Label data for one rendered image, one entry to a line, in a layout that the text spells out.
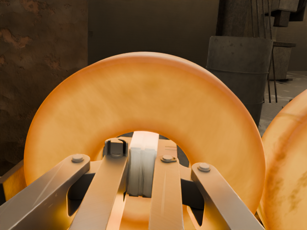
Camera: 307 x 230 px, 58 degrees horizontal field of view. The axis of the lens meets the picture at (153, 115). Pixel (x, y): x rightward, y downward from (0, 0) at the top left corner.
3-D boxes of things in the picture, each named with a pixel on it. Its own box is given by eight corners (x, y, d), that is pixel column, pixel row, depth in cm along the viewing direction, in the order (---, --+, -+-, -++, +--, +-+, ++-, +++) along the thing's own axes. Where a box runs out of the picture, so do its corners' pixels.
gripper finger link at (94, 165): (123, 204, 14) (62, 199, 14) (134, 158, 18) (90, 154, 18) (124, 177, 13) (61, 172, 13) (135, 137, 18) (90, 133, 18)
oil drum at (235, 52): (187, 120, 295) (196, 33, 272) (227, 116, 326) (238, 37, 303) (230, 138, 247) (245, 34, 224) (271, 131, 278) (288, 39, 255)
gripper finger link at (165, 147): (153, 179, 13) (217, 184, 13) (157, 138, 18) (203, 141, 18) (151, 206, 14) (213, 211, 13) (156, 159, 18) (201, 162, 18)
